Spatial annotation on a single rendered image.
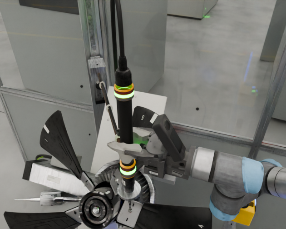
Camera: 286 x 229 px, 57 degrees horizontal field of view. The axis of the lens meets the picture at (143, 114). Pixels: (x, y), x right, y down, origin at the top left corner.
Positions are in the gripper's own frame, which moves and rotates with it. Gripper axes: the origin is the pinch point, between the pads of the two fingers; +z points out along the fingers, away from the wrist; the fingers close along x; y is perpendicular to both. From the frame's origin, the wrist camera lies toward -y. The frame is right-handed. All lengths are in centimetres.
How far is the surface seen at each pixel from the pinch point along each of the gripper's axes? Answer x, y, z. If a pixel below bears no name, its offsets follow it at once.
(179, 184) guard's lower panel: 70, 101, -8
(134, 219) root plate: -2.2, 32.2, -5.1
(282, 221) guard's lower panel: 70, 108, -75
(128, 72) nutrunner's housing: -0.8, -19.4, -4.2
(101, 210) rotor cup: -4.8, 28.7, 4.8
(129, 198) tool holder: -3.5, 19.7, -4.4
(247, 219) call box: 21, 48, -42
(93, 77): 45, 13, 32
